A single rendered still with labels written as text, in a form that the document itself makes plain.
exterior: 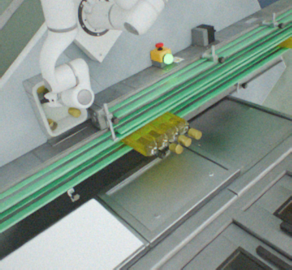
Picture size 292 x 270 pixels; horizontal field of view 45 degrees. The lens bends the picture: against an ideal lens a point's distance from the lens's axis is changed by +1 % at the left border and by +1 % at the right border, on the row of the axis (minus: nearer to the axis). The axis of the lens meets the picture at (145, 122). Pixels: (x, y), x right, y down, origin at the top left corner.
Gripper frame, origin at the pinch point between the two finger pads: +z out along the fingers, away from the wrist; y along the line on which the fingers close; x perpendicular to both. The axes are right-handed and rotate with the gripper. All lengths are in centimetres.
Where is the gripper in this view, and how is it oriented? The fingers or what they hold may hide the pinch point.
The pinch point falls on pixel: (52, 94)
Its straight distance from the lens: 138.3
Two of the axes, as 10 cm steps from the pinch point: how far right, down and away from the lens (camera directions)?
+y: 7.6, -4.4, 4.8
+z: -5.7, -1.0, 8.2
